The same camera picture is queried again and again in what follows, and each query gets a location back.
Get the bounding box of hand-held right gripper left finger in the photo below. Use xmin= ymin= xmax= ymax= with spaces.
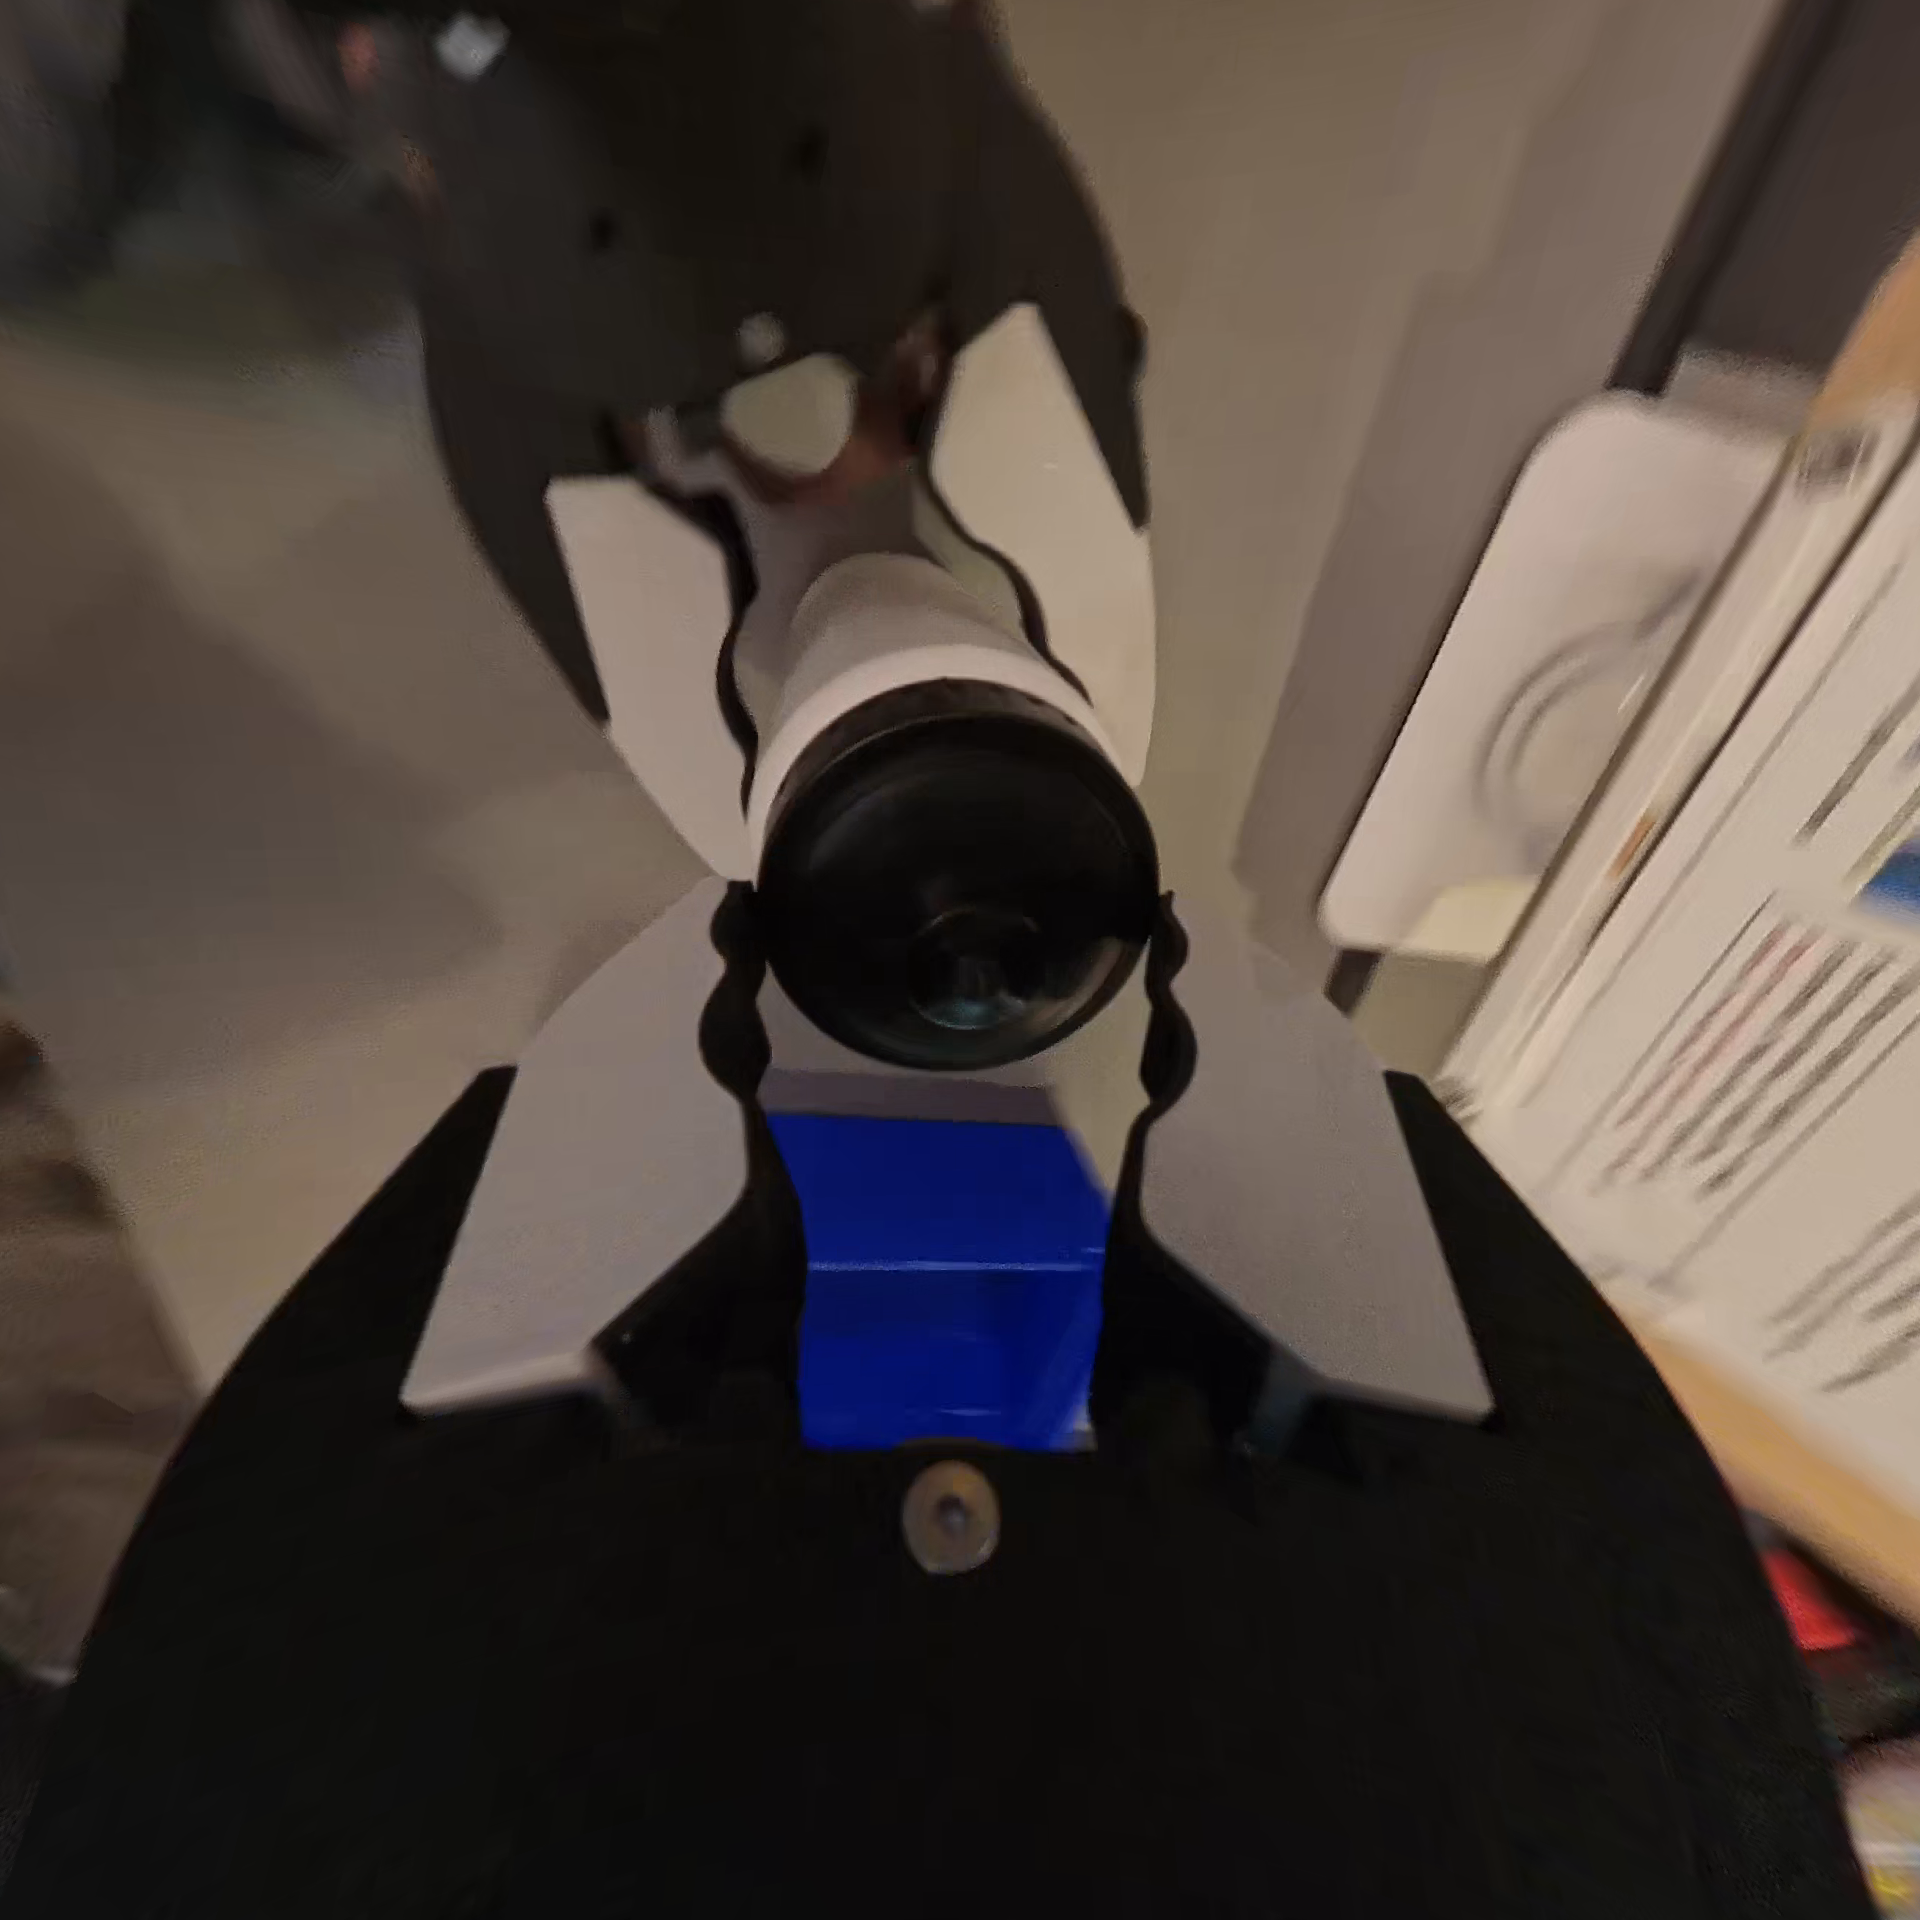
xmin=400 ymin=880 xmax=812 ymax=1420

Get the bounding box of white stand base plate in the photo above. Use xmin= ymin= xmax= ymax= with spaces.
xmin=1317 ymin=393 xmax=1801 ymax=962

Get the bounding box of black bottle lid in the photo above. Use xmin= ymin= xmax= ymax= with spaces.
xmin=755 ymin=679 xmax=1164 ymax=1072

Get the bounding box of printed instruction sheet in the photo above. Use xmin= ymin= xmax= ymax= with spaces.
xmin=1440 ymin=435 xmax=1920 ymax=1426

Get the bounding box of blue plastic bin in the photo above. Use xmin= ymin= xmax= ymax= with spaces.
xmin=762 ymin=1112 xmax=1116 ymax=1455

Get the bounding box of person's left hand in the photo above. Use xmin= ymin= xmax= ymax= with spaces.
xmin=736 ymin=307 xmax=963 ymax=505

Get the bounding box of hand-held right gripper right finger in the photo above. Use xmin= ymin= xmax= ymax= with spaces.
xmin=1100 ymin=892 xmax=1497 ymax=1466

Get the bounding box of white plastic bottle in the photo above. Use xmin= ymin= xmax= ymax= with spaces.
xmin=744 ymin=551 xmax=1120 ymax=858

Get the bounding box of red bag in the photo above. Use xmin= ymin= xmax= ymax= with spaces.
xmin=1762 ymin=1545 xmax=1862 ymax=1660

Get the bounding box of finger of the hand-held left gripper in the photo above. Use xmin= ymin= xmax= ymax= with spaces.
xmin=918 ymin=305 xmax=1157 ymax=781
xmin=545 ymin=450 xmax=771 ymax=884

